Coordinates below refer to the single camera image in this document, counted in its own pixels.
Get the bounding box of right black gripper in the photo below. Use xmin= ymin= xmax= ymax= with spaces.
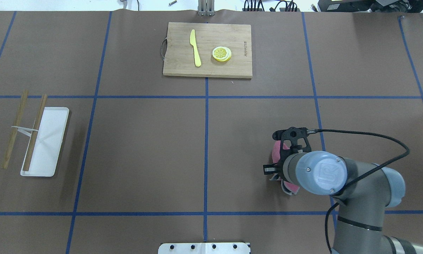
xmin=263 ymin=152 xmax=291 ymax=181

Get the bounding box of pink fleece cloth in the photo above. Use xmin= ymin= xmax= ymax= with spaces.
xmin=270 ymin=140 xmax=301 ymax=195

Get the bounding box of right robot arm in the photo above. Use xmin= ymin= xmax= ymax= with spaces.
xmin=263 ymin=151 xmax=419 ymax=254

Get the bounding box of yellow lemon slice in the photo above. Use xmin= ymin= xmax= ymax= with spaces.
xmin=212 ymin=46 xmax=232 ymax=62

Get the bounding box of yellow plastic knife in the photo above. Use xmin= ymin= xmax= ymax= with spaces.
xmin=189 ymin=29 xmax=202 ymax=67

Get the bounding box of wooden cutting board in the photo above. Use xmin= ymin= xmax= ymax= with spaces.
xmin=163 ymin=22 xmax=253 ymax=79

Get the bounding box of black monitor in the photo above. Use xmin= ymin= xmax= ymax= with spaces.
xmin=318 ymin=0 xmax=423 ymax=13

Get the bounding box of white rectangular tray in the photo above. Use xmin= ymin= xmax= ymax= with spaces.
xmin=20 ymin=107 xmax=70 ymax=177

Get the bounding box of wooden chopstick two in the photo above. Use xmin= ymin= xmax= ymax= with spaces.
xmin=23 ymin=94 xmax=48 ymax=171

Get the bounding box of white band on chopsticks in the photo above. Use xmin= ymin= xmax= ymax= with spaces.
xmin=11 ymin=126 xmax=39 ymax=137

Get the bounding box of wooden chopstick one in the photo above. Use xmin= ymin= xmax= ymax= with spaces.
xmin=1 ymin=89 xmax=29 ymax=169

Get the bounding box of white pedestal column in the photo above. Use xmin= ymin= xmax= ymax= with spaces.
xmin=158 ymin=242 xmax=251 ymax=254

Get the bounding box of aluminium frame post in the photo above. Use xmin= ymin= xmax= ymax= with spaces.
xmin=197 ymin=0 xmax=216 ymax=17

